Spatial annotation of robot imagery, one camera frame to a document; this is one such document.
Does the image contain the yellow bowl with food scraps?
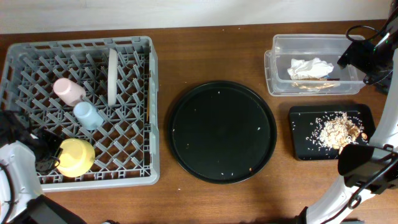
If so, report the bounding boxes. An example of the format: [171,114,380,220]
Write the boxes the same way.
[57,138,95,177]

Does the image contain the light blue cup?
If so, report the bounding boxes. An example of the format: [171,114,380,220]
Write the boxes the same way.
[73,101,104,131]

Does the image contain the pink cup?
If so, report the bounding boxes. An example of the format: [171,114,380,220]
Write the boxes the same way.
[53,78,86,106]

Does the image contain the white napkin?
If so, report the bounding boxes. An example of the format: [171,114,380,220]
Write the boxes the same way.
[287,57,334,80]

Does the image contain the gold foil wrapper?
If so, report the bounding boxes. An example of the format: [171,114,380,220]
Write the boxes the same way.
[292,78,340,91]

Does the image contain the pile of food scraps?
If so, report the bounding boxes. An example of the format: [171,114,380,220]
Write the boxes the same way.
[305,111,370,154]

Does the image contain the grey plate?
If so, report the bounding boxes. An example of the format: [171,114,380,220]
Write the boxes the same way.
[108,49,118,106]

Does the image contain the wooden chopstick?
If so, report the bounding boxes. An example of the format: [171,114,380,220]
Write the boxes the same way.
[146,90,150,123]

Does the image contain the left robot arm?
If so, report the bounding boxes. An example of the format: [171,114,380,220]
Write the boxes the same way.
[1,110,85,224]

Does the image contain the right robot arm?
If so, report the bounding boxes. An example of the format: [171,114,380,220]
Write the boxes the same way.
[294,1,397,223]

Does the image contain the grey dishwasher rack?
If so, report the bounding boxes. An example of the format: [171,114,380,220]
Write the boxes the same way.
[1,36,160,192]

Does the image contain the clear plastic bin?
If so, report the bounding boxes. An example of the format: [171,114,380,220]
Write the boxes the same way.
[264,34,365,96]

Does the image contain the black rectangular tray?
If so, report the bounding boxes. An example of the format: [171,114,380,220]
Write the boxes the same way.
[289,104,376,161]

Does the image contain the round black tray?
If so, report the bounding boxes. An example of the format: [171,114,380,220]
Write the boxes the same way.
[167,81,277,184]

